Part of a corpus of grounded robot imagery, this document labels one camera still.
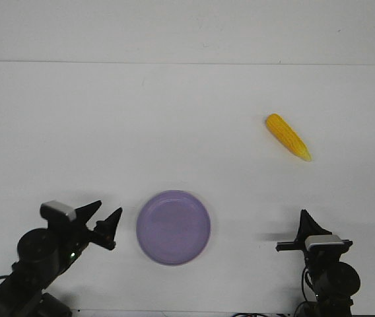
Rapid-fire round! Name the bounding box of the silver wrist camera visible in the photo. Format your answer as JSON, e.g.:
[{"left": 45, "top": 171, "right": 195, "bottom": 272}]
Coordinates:
[
  {"left": 304, "top": 234, "right": 344, "bottom": 252},
  {"left": 40, "top": 200, "right": 77, "bottom": 222}
]

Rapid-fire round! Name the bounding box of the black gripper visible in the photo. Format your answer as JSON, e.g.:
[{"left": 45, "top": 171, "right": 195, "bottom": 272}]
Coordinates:
[
  {"left": 275, "top": 209, "right": 353, "bottom": 264},
  {"left": 48, "top": 200, "right": 123, "bottom": 264}
]

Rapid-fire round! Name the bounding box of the yellow corn cob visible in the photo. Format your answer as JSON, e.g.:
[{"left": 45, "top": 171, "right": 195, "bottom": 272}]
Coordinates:
[{"left": 265, "top": 114, "right": 312, "bottom": 162}]

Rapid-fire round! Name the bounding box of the purple round plate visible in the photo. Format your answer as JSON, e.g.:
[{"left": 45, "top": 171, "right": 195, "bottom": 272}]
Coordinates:
[{"left": 136, "top": 190, "right": 211, "bottom": 266}]

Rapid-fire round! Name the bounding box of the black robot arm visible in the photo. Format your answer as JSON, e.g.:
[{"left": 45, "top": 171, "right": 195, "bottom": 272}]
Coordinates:
[
  {"left": 0, "top": 201, "right": 123, "bottom": 316},
  {"left": 275, "top": 209, "right": 361, "bottom": 316}
]

